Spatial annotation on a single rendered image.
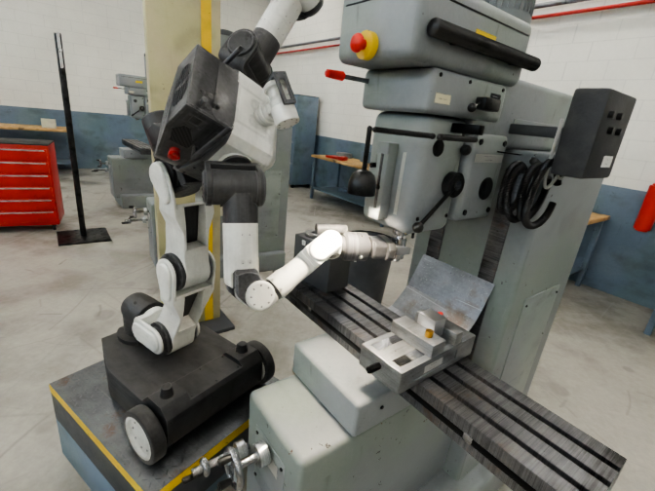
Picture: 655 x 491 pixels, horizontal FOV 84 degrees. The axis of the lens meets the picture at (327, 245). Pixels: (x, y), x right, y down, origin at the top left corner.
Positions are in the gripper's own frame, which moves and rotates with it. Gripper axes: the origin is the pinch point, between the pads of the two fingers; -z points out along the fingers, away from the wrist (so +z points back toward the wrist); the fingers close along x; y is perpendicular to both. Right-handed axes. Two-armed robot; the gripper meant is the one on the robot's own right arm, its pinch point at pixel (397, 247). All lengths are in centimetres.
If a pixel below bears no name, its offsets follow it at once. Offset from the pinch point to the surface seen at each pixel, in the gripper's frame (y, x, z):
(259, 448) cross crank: 57, -18, 41
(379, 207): -14.2, -6.5, 11.2
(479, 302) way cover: 20.1, -0.3, -36.0
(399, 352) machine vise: 22.3, -22.7, 5.4
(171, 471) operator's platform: 84, 1, 68
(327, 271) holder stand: 20.2, 26.4, 14.1
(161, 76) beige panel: -47, 149, 91
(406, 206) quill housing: -16.0, -10.8, 5.3
